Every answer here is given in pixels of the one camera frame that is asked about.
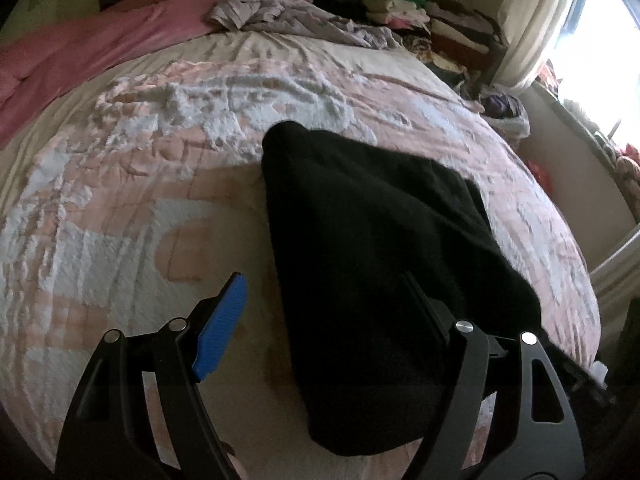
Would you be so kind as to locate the black printed shirt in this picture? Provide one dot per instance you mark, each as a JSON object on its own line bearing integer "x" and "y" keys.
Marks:
{"x": 360, "y": 220}

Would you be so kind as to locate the pink duvet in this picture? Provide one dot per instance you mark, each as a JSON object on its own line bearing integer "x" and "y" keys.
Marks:
{"x": 75, "y": 40}

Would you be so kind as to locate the pile of folded clothes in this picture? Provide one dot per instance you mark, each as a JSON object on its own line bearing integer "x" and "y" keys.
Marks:
{"x": 440, "y": 20}

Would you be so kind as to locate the clear plastic bag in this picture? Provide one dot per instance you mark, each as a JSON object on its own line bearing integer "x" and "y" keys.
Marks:
{"x": 507, "y": 112}

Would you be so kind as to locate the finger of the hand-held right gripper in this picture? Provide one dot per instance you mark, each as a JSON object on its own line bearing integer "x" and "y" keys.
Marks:
{"x": 582, "y": 375}

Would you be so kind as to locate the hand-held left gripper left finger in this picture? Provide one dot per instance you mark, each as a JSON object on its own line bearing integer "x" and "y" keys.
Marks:
{"x": 222, "y": 327}

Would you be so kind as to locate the lilac crumpled garment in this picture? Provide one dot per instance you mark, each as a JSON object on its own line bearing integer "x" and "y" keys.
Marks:
{"x": 300, "y": 17}

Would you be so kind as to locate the cream striped curtain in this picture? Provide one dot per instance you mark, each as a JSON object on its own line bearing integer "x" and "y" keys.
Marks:
{"x": 540, "y": 15}

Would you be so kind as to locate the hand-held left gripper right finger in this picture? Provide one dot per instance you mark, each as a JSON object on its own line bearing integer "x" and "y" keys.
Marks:
{"x": 435, "y": 315}

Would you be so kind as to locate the red item on floor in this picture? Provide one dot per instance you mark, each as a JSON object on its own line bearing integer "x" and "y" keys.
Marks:
{"x": 542, "y": 177}

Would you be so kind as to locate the bright window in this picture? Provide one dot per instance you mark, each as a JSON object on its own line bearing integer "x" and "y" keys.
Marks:
{"x": 605, "y": 45}

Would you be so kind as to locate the pink bear printed blanket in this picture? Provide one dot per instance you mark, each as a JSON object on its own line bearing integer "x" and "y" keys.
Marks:
{"x": 150, "y": 170}

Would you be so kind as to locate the beige bed sheet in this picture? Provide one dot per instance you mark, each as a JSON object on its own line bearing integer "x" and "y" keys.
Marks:
{"x": 280, "y": 52}

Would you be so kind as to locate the colourful windowsill clutter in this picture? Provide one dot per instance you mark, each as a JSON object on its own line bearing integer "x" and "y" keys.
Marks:
{"x": 625, "y": 160}

